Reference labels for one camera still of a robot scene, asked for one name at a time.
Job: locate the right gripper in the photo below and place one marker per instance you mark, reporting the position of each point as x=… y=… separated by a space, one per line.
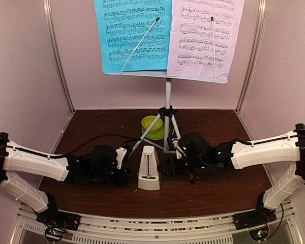
x=170 y=165

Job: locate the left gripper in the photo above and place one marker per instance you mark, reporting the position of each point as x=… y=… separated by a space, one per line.
x=123 y=180

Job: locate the grey metronome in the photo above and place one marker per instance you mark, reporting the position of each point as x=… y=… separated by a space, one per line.
x=149 y=177

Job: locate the white music stand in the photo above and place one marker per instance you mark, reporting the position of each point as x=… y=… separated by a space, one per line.
x=168 y=112

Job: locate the purple sheet music page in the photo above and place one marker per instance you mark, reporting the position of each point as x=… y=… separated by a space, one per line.
x=203 y=38

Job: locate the blue sheet music page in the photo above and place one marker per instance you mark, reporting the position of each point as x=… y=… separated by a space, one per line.
x=134 y=34

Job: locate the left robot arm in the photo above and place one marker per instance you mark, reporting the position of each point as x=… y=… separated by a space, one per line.
x=102 y=164

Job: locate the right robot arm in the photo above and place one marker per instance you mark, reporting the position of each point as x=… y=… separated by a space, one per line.
x=193 y=155

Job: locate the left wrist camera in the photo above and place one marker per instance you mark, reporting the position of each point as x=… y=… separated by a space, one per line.
x=123 y=153

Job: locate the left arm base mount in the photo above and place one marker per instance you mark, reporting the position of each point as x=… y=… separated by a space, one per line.
x=59 y=225

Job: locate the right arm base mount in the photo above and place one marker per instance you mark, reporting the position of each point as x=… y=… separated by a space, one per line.
x=256 y=223

